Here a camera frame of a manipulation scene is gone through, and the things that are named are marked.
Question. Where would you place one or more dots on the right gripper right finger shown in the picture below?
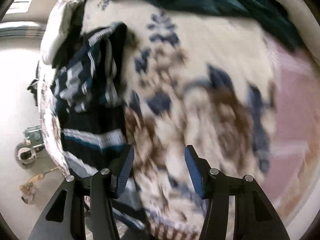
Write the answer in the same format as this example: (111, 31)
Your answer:
(255, 216)

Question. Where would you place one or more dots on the navy striped knit sweater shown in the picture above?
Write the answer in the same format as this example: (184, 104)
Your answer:
(86, 98)

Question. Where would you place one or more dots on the floral bed quilt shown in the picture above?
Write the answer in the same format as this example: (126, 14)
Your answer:
(223, 85)

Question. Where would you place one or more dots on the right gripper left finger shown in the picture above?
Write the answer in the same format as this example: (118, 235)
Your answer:
(63, 216)

